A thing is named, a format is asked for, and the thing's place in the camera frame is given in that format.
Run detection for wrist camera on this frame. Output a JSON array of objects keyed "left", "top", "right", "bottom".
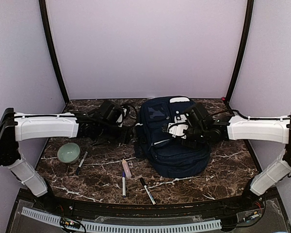
[
  {"left": 162, "top": 114, "right": 189, "bottom": 139},
  {"left": 116, "top": 102, "right": 138, "bottom": 128}
]

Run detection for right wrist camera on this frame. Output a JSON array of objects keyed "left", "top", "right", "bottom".
[{"left": 162, "top": 114, "right": 189, "bottom": 139}]

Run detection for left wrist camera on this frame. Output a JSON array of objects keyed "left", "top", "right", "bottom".
[{"left": 116, "top": 102, "right": 138, "bottom": 128}]

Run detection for black marker left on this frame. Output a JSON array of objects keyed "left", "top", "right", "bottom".
[{"left": 75, "top": 151, "right": 88, "bottom": 175}]

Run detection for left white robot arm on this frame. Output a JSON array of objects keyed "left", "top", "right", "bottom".
[{"left": 0, "top": 100, "right": 135, "bottom": 212}]

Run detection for black front rail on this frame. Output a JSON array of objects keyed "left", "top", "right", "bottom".
[{"left": 16, "top": 188, "right": 279, "bottom": 220}]

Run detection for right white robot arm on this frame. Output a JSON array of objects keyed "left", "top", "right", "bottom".
[{"left": 180, "top": 103, "right": 291, "bottom": 211}]

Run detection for black frame post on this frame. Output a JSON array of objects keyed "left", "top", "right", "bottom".
[
  {"left": 38, "top": 0, "right": 70, "bottom": 104},
  {"left": 225, "top": 0, "right": 255, "bottom": 103}
]

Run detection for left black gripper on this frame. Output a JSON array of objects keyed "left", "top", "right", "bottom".
[{"left": 98, "top": 124, "right": 134, "bottom": 145}]

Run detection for left black frame post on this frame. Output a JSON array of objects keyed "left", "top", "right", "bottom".
[{"left": 38, "top": 0, "right": 70, "bottom": 104}]

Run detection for near celadon green bowl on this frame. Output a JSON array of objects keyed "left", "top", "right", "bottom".
[{"left": 57, "top": 143, "right": 81, "bottom": 164}]

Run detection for navy blue student backpack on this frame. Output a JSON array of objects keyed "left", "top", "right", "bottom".
[{"left": 134, "top": 96, "right": 210, "bottom": 178}]

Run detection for blue marker pen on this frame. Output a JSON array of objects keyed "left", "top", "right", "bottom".
[{"left": 122, "top": 171, "right": 126, "bottom": 198}]

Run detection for white slotted cable duct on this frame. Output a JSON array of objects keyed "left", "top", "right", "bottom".
[{"left": 21, "top": 207, "right": 222, "bottom": 233}]

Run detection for right black frame post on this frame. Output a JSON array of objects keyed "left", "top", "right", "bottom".
[{"left": 225, "top": 0, "right": 255, "bottom": 103}]

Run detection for black white marker front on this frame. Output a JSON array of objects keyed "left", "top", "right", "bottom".
[{"left": 139, "top": 177, "right": 156, "bottom": 205}]

